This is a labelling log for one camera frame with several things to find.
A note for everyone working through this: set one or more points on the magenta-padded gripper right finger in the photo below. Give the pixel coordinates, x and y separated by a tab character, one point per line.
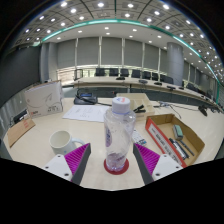
146	159

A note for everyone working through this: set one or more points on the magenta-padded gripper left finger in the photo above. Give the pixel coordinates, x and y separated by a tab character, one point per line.
77	159

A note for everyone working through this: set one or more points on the clear plastic water bottle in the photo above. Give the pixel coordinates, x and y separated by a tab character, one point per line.
119	133

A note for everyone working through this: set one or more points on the small white remote control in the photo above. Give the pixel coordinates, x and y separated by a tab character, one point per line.
139	137

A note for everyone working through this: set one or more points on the white ceramic mug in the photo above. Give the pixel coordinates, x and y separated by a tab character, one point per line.
61	141

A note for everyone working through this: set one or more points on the flat round red coaster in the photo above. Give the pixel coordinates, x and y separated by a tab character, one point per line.
107	168

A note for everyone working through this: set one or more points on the black marker pen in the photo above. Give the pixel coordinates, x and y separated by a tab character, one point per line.
178	148

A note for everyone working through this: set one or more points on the green whiteboard eraser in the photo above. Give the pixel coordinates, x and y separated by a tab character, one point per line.
177	132

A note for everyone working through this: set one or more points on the white printed paper sheet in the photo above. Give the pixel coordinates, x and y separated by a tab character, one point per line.
85	113

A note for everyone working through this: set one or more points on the black stapler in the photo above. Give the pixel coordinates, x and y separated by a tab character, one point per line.
139	109

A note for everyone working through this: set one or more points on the open red-edged cardboard box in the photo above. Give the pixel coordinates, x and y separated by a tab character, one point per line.
193	138

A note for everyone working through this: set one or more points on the black conference phone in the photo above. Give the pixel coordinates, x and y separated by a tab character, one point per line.
85	99

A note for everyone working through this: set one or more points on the brown paper envelope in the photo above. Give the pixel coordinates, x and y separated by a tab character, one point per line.
20	130

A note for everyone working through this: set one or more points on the white cardboard paper box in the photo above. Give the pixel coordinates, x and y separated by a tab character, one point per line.
43	100

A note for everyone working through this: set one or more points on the black desktop device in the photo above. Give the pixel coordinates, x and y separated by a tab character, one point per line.
20	116

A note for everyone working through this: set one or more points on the long curved conference table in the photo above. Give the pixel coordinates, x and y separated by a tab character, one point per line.
146	85

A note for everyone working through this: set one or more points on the row of black office chairs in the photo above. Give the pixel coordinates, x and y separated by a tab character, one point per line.
125	72

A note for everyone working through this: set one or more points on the group of ceiling lights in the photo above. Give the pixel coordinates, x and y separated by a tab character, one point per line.
130	5

